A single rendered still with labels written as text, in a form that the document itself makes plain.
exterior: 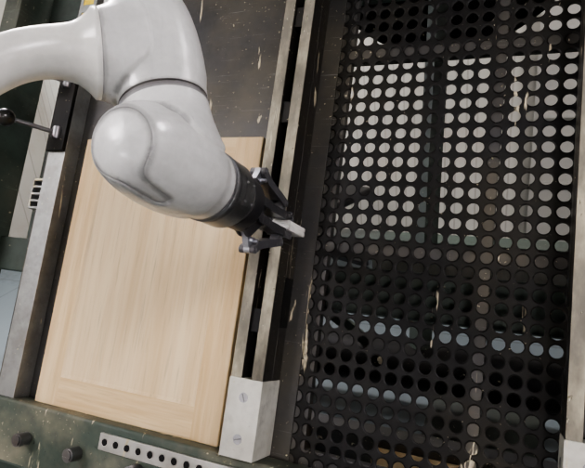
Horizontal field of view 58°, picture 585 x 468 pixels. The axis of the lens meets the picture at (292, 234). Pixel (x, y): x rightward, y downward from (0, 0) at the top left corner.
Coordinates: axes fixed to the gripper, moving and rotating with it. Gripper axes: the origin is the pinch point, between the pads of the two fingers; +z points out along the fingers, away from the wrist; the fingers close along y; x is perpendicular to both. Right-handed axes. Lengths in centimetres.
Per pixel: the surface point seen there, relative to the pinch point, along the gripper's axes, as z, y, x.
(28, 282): 4, -14, 61
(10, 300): 186, -27, 288
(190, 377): 6.7, -27.4, 18.5
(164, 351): 6.7, -23.7, 25.1
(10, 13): 3, 51, 85
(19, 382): 5, -35, 58
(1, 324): 164, -42, 264
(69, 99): 3, 27, 59
